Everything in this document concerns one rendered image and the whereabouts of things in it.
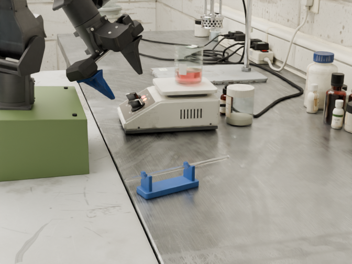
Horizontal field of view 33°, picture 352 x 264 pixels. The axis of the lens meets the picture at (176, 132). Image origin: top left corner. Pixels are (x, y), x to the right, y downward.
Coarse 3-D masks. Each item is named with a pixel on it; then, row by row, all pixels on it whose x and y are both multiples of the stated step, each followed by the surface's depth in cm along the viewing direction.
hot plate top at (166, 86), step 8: (160, 80) 129; (168, 80) 129; (160, 88) 122; (168, 88) 122; (176, 88) 122; (184, 88) 122; (192, 88) 122; (200, 88) 122; (208, 88) 122; (216, 88) 123
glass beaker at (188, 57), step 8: (176, 48) 123; (184, 48) 121; (192, 48) 121; (200, 48) 122; (176, 56) 123; (184, 56) 122; (192, 56) 122; (200, 56) 123; (176, 64) 124; (184, 64) 122; (192, 64) 122; (200, 64) 124; (176, 72) 124; (184, 72) 123; (192, 72) 123; (200, 72) 124; (176, 80) 125; (184, 80) 123; (192, 80) 123; (200, 80) 125
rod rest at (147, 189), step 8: (192, 168) 95; (184, 176) 97; (192, 176) 95; (144, 184) 92; (152, 184) 94; (160, 184) 94; (168, 184) 94; (176, 184) 94; (184, 184) 95; (192, 184) 95; (144, 192) 92; (152, 192) 92; (160, 192) 92; (168, 192) 93
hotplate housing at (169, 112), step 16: (160, 96) 123; (176, 96) 122; (192, 96) 123; (208, 96) 123; (144, 112) 120; (160, 112) 120; (176, 112) 121; (192, 112) 122; (208, 112) 122; (128, 128) 120; (144, 128) 121; (160, 128) 122; (176, 128) 122; (192, 128) 123; (208, 128) 124
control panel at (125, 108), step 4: (140, 92) 131; (144, 92) 129; (148, 92) 128; (148, 96) 125; (128, 100) 130; (140, 100) 126; (148, 100) 123; (152, 100) 122; (120, 104) 131; (124, 104) 129; (128, 104) 128; (148, 104) 121; (120, 108) 128; (124, 108) 127; (128, 108) 125; (140, 108) 121; (144, 108) 120; (124, 112) 125; (128, 112) 123; (132, 112) 122; (136, 112) 121; (124, 116) 122; (128, 116) 121
